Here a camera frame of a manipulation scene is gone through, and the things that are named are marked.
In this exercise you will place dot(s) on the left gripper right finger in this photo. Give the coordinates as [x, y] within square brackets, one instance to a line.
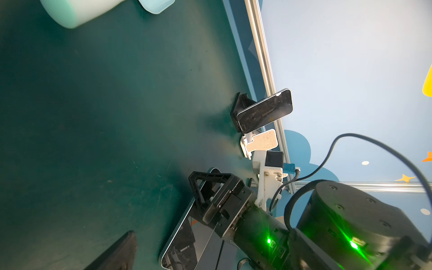
[312, 253]

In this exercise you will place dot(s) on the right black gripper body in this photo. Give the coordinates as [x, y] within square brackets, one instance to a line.
[222, 211]

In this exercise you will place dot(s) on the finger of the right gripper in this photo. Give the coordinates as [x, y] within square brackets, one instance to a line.
[202, 185]

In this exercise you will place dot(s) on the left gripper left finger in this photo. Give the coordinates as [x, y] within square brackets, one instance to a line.
[120, 256]

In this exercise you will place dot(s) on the black phone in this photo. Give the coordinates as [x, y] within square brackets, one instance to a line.
[189, 239]
[266, 111]

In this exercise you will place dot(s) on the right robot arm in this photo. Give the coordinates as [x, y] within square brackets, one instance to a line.
[327, 225]

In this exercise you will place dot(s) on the black stand back left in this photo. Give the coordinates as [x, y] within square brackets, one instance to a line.
[241, 103]

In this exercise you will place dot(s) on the light blue spatula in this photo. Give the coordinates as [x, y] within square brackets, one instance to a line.
[71, 14]

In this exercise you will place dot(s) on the aluminium frame back bar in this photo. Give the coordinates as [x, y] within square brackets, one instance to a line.
[403, 187]

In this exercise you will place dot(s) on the aluminium frame right post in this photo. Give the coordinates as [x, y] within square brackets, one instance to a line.
[254, 14]

